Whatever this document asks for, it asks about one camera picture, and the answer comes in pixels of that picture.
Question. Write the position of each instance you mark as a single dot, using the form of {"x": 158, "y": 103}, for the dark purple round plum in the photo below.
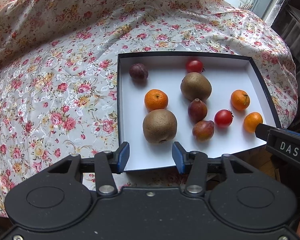
{"x": 138, "y": 71}

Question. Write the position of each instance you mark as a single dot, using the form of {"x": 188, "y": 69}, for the dark red plum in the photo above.
{"x": 197, "y": 110}

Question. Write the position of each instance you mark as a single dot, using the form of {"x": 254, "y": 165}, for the black box white inside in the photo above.
{"x": 166, "y": 69}

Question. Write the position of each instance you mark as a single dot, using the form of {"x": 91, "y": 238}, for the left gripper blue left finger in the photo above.
{"x": 105, "y": 164}

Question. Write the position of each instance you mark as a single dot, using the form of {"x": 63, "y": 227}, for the dark side table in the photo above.
{"x": 287, "y": 25}

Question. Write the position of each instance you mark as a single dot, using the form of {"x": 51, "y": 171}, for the floral pink cloth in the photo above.
{"x": 58, "y": 69}

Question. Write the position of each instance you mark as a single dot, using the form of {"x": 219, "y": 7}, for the red cherry tomato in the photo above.
{"x": 223, "y": 118}
{"x": 194, "y": 66}

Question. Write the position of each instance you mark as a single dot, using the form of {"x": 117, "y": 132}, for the orange mandarin with stem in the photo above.
{"x": 240, "y": 100}

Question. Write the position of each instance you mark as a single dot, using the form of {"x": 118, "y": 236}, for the brown kiwi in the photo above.
{"x": 195, "y": 86}
{"x": 159, "y": 126}

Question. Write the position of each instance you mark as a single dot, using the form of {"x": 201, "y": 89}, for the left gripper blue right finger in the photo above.
{"x": 194, "y": 164}

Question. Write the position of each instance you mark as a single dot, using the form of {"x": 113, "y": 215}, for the reddish pointed plum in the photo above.
{"x": 203, "y": 130}

